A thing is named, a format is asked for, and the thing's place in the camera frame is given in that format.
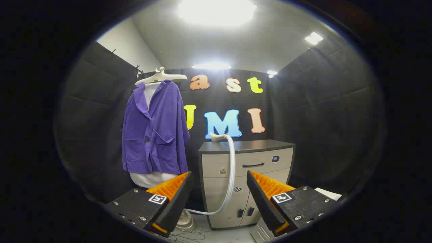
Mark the white shirt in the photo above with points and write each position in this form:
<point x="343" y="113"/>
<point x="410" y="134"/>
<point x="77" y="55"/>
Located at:
<point x="152" y="179"/>

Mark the black quilted side cloth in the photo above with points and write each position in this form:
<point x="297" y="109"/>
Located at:
<point x="330" y="118"/>
<point x="94" y="118"/>

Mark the cream clothes hanger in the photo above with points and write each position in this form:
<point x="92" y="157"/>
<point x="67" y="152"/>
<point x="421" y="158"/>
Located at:
<point x="158" y="77"/>

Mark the purple jacket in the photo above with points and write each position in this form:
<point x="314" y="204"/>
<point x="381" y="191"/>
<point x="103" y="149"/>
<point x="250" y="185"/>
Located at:
<point x="162" y="135"/>

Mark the cream garment steamer base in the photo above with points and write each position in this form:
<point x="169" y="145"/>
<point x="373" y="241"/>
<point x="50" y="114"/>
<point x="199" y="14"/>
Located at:
<point x="185" y="222"/>

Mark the black backdrop cloth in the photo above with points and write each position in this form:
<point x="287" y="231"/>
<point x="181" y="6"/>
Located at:
<point x="216" y="101"/>

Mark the ceiling light panel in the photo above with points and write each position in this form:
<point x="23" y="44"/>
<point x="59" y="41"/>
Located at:
<point x="314" y="38"/>

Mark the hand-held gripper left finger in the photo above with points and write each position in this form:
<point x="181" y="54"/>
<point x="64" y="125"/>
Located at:
<point x="177" y="202"/>

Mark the long ceiling light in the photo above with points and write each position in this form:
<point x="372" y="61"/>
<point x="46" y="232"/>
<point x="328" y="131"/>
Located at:
<point x="211" y="66"/>

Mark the grey ribbed metal plate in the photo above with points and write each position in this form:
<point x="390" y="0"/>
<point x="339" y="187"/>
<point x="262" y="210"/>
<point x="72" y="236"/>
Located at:
<point x="260" y="234"/>

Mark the grey cabinet with dark top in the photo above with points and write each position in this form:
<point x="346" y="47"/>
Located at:
<point x="216" y="165"/>

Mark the small ceiling light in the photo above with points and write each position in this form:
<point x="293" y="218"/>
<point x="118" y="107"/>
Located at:
<point x="271" y="73"/>

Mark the white paper sheet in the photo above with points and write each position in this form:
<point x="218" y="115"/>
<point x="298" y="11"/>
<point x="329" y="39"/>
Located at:
<point x="329" y="194"/>

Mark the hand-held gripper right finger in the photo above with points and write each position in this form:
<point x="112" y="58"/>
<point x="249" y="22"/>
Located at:
<point x="261" y="202"/>

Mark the large square ceiling light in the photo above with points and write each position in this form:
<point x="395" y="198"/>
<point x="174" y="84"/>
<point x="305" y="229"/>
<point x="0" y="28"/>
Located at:
<point x="216" y="11"/>

